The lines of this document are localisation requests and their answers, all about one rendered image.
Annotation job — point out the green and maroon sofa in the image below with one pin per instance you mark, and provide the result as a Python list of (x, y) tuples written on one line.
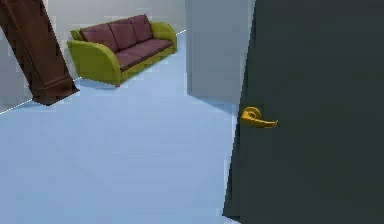
[(100, 60)]

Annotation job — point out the brown wooden cupboard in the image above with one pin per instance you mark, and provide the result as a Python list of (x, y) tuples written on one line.
[(36, 50)]

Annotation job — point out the dark grey room door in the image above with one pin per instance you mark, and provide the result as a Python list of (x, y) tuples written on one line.
[(316, 116)]

